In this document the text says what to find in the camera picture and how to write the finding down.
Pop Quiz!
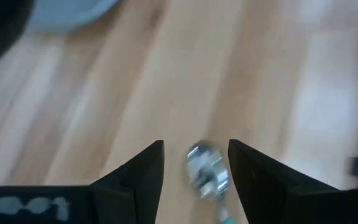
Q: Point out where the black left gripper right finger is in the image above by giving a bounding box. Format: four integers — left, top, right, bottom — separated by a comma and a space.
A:
227, 139, 343, 224

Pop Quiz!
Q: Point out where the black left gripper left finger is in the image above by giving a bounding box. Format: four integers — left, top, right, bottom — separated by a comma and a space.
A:
89, 139, 165, 224

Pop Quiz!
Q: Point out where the teal handled metal spoon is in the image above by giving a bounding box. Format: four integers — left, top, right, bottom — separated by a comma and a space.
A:
185, 141, 236, 224

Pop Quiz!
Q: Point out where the grey serving tray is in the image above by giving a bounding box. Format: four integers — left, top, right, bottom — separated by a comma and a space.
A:
26, 0, 119, 34

